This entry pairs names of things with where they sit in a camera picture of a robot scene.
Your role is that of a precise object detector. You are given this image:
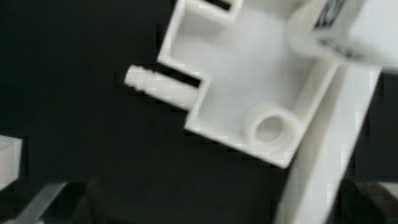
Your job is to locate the white chair seat part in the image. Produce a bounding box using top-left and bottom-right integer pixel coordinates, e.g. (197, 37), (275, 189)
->
(124, 0), (338, 168)

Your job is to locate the white chair leg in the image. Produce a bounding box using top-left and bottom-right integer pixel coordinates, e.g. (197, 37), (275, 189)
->
(286, 0), (398, 71)
(0, 135), (23, 191)

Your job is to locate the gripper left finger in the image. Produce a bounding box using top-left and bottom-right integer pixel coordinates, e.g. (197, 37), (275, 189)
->
(11, 178), (108, 224)

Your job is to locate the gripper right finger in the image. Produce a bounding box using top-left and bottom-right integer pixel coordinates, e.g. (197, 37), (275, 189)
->
(338, 179), (398, 224)

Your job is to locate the white U-shaped obstacle fence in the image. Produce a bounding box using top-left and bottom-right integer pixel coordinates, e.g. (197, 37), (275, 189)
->
(274, 65), (382, 224)

